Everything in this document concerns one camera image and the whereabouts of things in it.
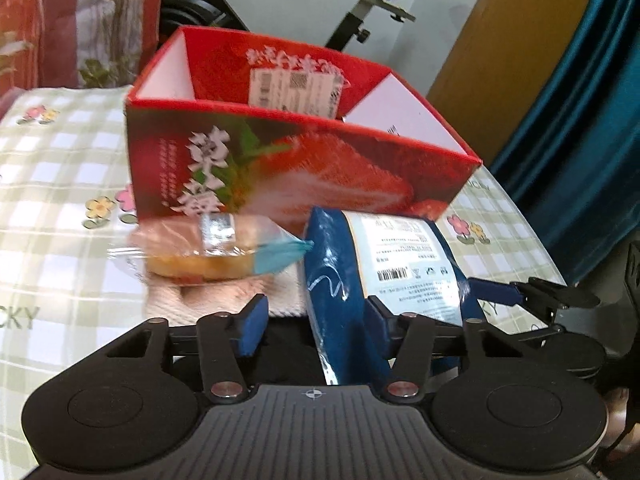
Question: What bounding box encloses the green checked tablecloth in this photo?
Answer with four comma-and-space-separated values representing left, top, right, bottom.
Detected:
0, 85, 568, 461

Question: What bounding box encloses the pale pink towel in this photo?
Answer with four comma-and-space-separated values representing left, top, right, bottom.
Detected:
145, 272, 308, 321

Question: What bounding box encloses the bread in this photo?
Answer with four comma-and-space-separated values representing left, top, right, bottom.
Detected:
109, 212, 316, 286

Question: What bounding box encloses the blue plastic packet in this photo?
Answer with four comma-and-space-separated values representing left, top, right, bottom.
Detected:
302, 206, 488, 386

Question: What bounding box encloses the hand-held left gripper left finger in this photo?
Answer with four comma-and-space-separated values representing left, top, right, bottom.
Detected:
105, 294, 271, 405

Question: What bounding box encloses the black exercise bike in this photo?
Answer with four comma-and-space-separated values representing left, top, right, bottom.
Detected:
160, 0, 428, 53

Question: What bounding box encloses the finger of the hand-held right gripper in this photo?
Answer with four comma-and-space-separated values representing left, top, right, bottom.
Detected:
520, 324, 566, 347
470, 277, 601, 323

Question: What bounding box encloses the wooden door panel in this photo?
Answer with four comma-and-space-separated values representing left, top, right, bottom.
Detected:
425, 0, 608, 166

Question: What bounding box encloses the teal curtain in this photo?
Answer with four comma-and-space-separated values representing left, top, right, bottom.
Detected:
487, 0, 640, 286

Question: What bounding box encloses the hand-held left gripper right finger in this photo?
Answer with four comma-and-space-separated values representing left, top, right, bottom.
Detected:
367, 296, 526, 403

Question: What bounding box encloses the red strawberry print box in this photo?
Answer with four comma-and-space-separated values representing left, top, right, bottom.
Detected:
124, 25, 483, 223

